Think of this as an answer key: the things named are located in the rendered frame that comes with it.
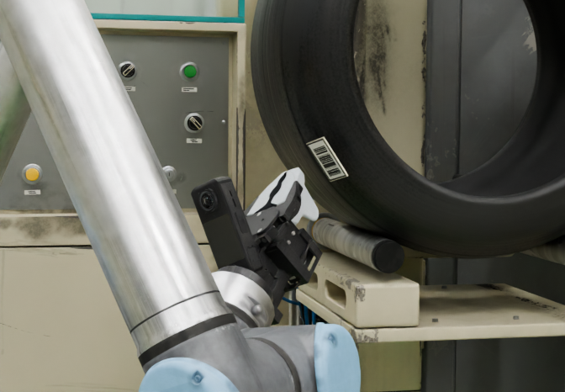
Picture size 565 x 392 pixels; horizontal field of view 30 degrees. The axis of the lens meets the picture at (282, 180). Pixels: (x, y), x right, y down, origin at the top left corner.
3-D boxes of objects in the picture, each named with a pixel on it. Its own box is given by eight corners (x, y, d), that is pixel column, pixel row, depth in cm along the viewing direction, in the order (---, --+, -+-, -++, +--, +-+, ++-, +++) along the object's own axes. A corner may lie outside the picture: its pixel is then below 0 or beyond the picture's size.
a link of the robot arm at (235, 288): (167, 308, 114) (230, 287, 108) (186, 277, 117) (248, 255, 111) (219, 363, 117) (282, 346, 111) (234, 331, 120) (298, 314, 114)
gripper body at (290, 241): (279, 264, 128) (241, 336, 120) (236, 213, 125) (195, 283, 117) (326, 248, 123) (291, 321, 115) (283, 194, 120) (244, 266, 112)
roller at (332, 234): (305, 227, 173) (327, 211, 173) (319, 249, 173) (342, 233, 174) (366, 252, 139) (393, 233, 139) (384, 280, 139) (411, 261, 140)
